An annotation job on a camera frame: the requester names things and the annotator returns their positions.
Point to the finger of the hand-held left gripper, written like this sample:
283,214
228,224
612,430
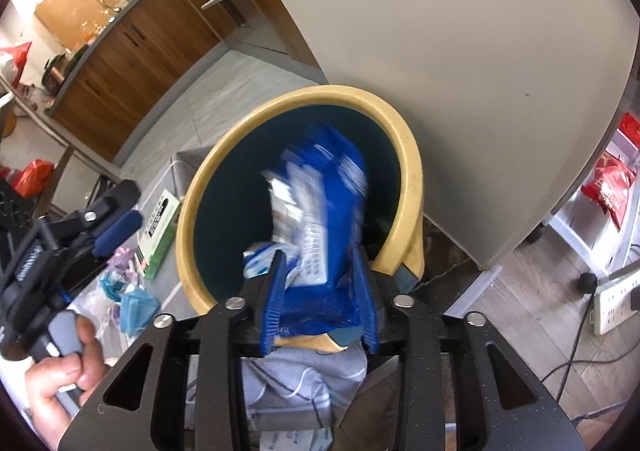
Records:
115,198
120,231

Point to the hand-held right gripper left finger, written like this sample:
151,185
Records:
272,311

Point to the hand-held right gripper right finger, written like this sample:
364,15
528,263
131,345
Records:
362,301

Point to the blue snack packet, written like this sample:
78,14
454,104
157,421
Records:
330,166

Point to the yellow rimmed dark bin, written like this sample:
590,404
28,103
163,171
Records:
410,166

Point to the person's left hand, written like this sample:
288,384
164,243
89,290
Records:
55,376

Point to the purple wrapper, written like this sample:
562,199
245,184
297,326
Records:
122,258

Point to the green white box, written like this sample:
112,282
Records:
160,231

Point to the grey checked rug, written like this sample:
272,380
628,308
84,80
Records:
187,166

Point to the grey patterned pants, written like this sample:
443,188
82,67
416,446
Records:
295,391

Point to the metal shelf rack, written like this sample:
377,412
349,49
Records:
50,128

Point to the wooden kitchen cabinet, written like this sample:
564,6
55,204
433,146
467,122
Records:
135,61

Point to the dark cooking pot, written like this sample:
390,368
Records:
52,73

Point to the red white plastic bag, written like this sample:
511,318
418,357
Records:
17,58

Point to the black plug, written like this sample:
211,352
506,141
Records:
587,282

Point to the tall wooden cabinet panel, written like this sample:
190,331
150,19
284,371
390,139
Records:
280,6

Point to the white power strip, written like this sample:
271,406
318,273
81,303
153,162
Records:
617,303

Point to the white refrigerator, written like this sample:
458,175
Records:
450,56

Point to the red printed plastic bag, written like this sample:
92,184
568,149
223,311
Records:
610,186

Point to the small red bag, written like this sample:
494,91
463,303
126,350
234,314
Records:
630,126

